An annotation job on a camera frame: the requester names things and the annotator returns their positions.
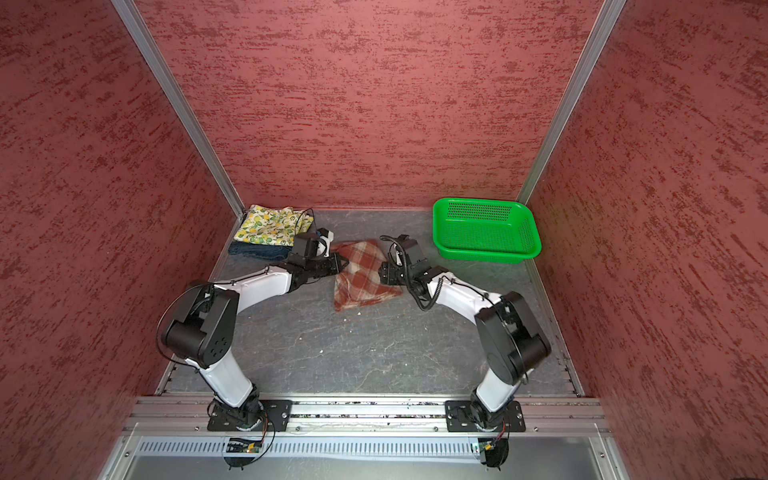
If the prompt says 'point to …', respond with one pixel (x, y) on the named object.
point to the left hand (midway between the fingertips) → (347, 266)
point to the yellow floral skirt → (272, 225)
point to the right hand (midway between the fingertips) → (387, 276)
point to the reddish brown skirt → (358, 281)
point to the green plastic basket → (483, 230)
